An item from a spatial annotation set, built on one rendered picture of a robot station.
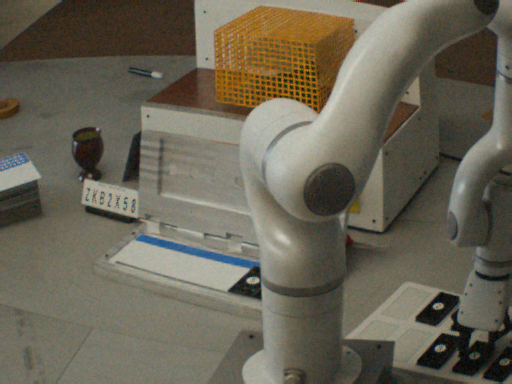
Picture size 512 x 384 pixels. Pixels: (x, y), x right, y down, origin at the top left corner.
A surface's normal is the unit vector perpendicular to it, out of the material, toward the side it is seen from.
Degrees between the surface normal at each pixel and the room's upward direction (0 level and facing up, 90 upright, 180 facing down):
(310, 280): 88
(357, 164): 75
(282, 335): 89
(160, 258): 0
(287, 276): 84
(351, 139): 65
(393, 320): 0
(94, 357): 0
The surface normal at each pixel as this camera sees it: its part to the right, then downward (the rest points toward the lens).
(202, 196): -0.48, 0.19
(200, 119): -0.48, 0.41
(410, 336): -0.05, -0.89
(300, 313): -0.09, 0.43
